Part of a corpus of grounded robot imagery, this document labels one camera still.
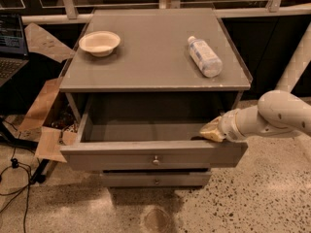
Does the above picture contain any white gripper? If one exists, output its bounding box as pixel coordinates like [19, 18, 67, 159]
[199, 109, 246, 143]

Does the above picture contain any grey top drawer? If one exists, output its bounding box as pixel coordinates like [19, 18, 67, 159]
[61, 92, 247, 171]

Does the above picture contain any grey drawer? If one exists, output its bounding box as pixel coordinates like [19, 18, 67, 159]
[61, 92, 247, 171]
[102, 171, 211, 187]
[102, 168, 211, 175]

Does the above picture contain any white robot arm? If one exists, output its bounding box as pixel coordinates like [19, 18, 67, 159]
[200, 23, 311, 142]

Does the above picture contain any grey drawer cabinet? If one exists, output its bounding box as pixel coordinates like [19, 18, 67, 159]
[59, 7, 254, 188]

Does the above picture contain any grey middle drawer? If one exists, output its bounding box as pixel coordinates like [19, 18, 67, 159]
[102, 168, 211, 175]

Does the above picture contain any grey bottom drawer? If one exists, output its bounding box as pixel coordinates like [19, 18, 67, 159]
[102, 171, 211, 187]

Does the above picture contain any open black laptop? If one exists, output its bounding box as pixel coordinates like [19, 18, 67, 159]
[0, 13, 29, 87]

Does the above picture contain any clear plastic water bottle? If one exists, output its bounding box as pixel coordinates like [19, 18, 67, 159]
[188, 36, 223, 78]

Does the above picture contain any round floor drain cover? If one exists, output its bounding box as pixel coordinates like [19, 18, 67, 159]
[143, 208, 170, 233]

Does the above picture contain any white metal railing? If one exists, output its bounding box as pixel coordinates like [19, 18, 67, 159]
[20, 0, 311, 25]

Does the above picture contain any white paper bowl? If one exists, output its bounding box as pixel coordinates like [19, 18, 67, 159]
[79, 31, 121, 57]

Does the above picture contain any brown cardboard box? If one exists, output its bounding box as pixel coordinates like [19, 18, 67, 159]
[18, 23, 77, 162]

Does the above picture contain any black floor cable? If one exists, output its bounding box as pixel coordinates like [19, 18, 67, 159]
[0, 119, 33, 233]

